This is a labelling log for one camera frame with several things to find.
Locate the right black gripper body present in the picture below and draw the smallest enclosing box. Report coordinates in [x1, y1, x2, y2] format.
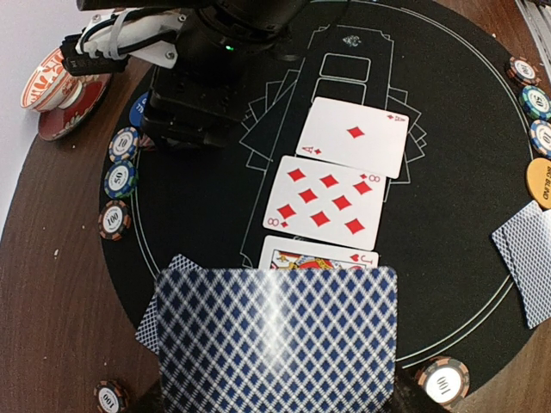
[77, 1, 306, 149]

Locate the blue small blind button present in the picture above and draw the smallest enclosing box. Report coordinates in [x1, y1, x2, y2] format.
[128, 92, 149, 128]

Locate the blue white poker chip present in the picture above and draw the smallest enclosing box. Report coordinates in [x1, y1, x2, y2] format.
[108, 126, 139, 163]

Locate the green chip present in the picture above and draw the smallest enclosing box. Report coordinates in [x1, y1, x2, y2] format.
[518, 85, 550, 121]
[103, 160, 139, 200]

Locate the eight of diamonds card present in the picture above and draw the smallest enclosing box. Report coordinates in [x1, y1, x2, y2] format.
[263, 156, 386, 250]

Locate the jack of hearts card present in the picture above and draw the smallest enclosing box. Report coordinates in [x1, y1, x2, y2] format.
[257, 236, 379, 269]

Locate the ace of diamonds card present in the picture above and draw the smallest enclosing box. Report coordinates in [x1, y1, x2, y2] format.
[295, 97, 409, 178]

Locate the card dealt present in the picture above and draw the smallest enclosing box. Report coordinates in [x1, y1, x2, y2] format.
[134, 254, 201, 355]
[505, 211, 550, 329]

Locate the grey card deck box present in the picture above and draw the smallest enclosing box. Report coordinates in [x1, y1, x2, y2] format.
[156, 267, 398, 412]

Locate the orange big blind button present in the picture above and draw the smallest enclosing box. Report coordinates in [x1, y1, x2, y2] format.
[525, 157, 551, 210]

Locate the red patterned bowl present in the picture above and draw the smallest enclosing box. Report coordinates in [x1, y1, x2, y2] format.
[20, 48, 84, 113]

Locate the red floral saucer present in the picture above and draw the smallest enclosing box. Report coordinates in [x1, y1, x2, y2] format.
[38, 74, 112, 142]

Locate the round black poker mat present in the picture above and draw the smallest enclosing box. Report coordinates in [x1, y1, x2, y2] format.
[102, 1, 532, 385]

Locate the orange black chip stack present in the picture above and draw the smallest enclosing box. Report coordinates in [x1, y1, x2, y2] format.
[93, 380, 130, 413]

